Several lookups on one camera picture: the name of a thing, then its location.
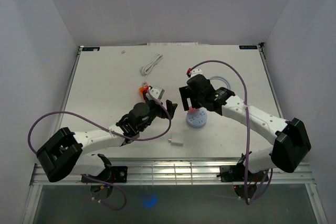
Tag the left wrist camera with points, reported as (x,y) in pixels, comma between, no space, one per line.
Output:
(155,92)

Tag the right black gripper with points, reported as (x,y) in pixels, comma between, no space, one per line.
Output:
(185,93)

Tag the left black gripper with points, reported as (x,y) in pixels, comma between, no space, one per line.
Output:
(161,114)

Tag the aluminium front rail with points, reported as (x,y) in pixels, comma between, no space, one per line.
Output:
(154,172)

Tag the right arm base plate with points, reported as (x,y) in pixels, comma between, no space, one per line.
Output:
(236,173)

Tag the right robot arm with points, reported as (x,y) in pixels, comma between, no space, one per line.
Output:
(289,139)

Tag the black corner label left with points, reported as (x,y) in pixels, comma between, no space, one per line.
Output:
(90,49)

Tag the red cube socket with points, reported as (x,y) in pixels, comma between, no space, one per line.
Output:
(142,92)

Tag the light blue round socket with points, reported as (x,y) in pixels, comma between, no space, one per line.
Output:
(196,118)

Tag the white charger adapter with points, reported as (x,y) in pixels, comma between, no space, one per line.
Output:
(176,139)

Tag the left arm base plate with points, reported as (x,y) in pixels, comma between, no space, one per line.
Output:
(113,174)

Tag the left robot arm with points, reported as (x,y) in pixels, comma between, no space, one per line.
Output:
(68,152)

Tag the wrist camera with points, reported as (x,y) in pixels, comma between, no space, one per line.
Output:
(192,72)
(155,92)

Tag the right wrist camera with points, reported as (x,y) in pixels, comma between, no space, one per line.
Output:
(192,72)

